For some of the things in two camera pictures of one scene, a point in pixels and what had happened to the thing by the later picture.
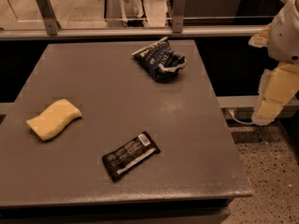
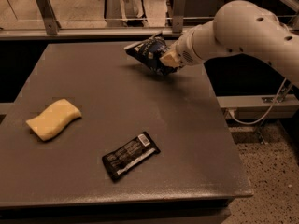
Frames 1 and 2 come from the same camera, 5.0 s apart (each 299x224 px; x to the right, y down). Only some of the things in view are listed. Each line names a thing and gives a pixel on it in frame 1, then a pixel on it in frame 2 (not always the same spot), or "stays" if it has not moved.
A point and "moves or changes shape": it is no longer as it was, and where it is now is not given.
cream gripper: (285, 37) to (183, 54)
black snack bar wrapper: (129, 155) stays
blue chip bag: (161, 62) moves or changes shape
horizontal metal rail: (38, 34) stays
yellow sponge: (51, 123) stays
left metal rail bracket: (51, 26) stays
